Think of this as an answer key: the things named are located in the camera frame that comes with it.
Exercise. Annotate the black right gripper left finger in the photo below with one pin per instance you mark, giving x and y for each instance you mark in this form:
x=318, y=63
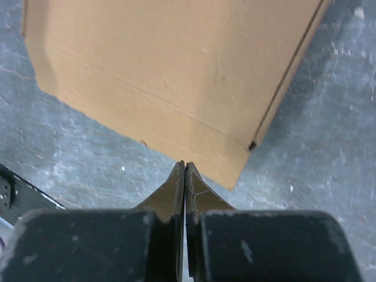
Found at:
x=144, y=243

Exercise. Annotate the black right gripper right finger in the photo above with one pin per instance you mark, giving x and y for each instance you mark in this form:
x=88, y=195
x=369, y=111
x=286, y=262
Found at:
x=226, y=244

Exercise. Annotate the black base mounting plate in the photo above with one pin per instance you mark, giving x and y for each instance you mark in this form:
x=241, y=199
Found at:
x=19, y=197

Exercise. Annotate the brown cardboard box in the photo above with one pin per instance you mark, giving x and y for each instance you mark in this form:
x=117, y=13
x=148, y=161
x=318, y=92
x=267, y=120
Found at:
x=198, y=81

